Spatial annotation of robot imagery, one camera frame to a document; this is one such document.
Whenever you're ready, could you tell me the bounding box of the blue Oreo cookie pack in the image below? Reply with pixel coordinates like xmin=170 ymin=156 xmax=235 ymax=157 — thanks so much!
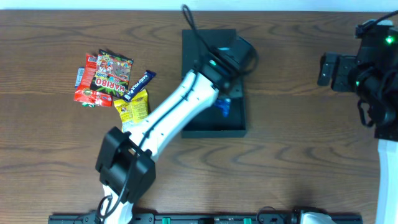
xmin=214 ymin=98 xmax=231 ymax=117

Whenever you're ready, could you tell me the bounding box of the dark green lidded box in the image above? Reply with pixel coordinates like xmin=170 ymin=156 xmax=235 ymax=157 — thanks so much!
xmin=181 ymin=29 xmax=247 ymax=138

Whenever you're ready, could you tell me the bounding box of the dark blue Dairy Milk bar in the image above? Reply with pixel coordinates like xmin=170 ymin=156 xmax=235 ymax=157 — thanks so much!
xmin=121 ymin=70 xmax=156 ymax=102

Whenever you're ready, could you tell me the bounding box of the black Haribo candy bag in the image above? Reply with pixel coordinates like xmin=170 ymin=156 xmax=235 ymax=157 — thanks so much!
xmin=90 ymin=49 xmax=134 ymax=98

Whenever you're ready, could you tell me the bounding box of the red candy bag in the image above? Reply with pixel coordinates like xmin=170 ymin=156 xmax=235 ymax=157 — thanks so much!
xmin=74 ymin=54 xmax=113 ymax=107

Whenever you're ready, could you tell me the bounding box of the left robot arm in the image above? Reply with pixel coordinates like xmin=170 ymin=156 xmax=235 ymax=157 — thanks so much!
xmin=95 ymin=59 xmax=243 ymax=223

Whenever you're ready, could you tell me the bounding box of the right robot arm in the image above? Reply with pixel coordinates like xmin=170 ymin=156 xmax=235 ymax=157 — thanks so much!
xmin=317 ymin=19 xmax=397 ymax=223

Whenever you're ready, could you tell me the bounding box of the yellow snack bag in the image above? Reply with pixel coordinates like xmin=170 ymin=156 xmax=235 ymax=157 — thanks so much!
xmin=114 ymin=90 xmax=149 ymax=133

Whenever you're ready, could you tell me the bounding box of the small green wrapped candy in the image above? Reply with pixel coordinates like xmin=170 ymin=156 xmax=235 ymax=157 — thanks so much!
xmin=82 ymin=103 xmax=95 ymax=108

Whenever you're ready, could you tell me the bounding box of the small blue white packet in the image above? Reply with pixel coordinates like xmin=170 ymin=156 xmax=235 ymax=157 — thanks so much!
xmin=75 ymin=67 xmax=85 ymax=89

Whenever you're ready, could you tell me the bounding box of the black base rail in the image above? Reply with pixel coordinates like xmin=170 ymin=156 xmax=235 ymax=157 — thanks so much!
xmin=48 ymin=213 xmax=363 ymax=224

